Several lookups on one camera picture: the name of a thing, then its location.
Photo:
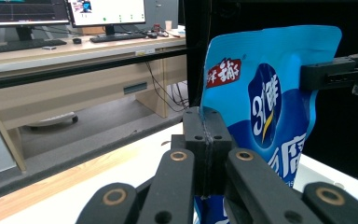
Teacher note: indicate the blue snack packet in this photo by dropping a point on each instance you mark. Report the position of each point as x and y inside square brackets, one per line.
[261, 62]

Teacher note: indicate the black computer mouse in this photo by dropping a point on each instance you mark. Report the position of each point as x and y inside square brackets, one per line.
[77, 40]

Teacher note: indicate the white table mat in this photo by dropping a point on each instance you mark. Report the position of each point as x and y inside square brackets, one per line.
[136, 177]

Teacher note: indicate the white screen monitor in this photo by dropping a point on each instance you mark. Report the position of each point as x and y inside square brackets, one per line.
[108, 11]

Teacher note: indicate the small black keyboard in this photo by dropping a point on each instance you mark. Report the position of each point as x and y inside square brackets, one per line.
[118, 37]

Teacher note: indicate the paper cup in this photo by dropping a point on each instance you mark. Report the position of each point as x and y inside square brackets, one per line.
[168, 25]

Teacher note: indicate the dark screen monitor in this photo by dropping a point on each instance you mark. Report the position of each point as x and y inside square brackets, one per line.
[21, 11]

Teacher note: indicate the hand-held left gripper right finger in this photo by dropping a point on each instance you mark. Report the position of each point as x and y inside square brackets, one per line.
[220, 140]

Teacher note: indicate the large black keyboard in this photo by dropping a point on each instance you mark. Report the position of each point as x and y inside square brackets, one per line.
[24, 45]

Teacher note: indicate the chair base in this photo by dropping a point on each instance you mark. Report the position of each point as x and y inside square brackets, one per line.
[52, 119]

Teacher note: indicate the small white flat device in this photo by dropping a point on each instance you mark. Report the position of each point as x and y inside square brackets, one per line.
[48, 48]

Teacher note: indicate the wooden office desk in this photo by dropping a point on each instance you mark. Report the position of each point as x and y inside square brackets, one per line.
[74, 84]

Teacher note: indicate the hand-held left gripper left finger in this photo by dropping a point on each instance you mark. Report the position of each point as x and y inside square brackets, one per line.
[199, 140]

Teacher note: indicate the small red item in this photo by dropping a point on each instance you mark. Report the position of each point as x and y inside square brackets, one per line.
[157, 28]

